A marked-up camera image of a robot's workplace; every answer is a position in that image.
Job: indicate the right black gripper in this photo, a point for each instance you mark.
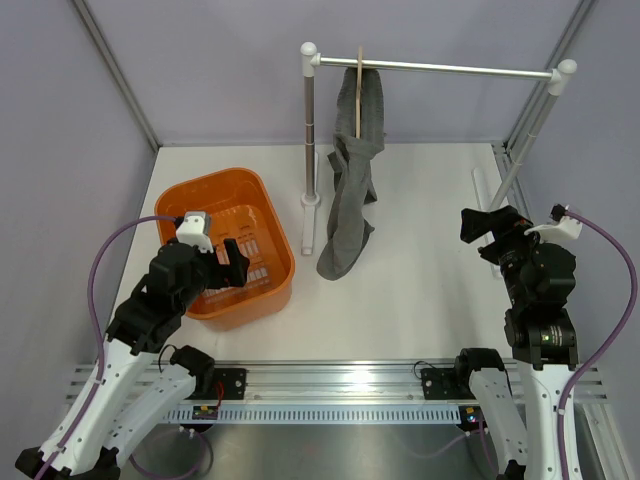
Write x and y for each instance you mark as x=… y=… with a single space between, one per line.
x=477 y=223

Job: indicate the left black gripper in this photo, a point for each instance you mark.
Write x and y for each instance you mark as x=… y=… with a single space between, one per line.
x=232 y=275

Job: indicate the grey shorts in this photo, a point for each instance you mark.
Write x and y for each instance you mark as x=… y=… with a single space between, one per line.
x=347 y=229

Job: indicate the wooden clothes hanger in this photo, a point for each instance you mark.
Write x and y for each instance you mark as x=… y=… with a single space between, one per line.
x=359 y=90

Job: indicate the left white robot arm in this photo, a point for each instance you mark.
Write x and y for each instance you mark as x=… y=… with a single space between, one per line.
x=102 y=430

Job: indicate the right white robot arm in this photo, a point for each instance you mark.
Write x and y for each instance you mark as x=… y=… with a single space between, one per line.
x=540 y=442

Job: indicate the white metal clothes rack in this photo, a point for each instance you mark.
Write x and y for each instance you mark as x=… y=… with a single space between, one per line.
x=556 y=79

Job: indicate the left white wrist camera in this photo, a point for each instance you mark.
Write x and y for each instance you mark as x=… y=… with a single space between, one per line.
x=194 y=231

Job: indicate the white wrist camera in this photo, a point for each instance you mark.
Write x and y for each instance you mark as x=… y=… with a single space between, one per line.
x=194 y=231
x=562 y=227

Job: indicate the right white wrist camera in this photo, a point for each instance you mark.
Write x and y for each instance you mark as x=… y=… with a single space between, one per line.
x=562 y=227

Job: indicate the aluminium mounting rail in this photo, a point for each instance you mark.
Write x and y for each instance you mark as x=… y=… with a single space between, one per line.
x=358 y=382

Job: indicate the white slotted cable duct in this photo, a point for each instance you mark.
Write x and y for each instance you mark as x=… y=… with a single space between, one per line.
x=422 y=414

